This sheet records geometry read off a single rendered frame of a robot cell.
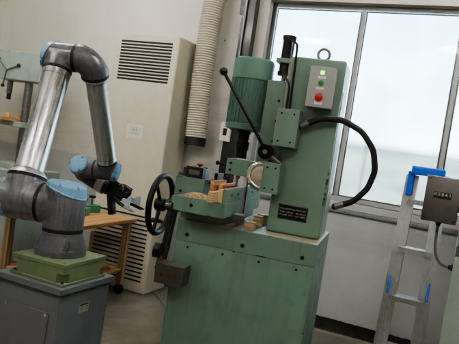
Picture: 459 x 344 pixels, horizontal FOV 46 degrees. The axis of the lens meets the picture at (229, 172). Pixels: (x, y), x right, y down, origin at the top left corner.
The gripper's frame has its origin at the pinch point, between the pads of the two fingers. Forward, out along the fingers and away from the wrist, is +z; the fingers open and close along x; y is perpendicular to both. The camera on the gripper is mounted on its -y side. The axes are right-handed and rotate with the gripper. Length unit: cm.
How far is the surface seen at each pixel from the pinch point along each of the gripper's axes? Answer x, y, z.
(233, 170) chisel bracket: -14, 43, 36
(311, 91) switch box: -27, 87, 52
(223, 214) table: -39, 29, 47
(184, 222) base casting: -32.1, 16.4, 32.3
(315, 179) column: -21, 57, 69
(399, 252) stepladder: 47, 40, 117
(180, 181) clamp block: -16.5, 27.2, 17.7
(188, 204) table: -40, 26, 33
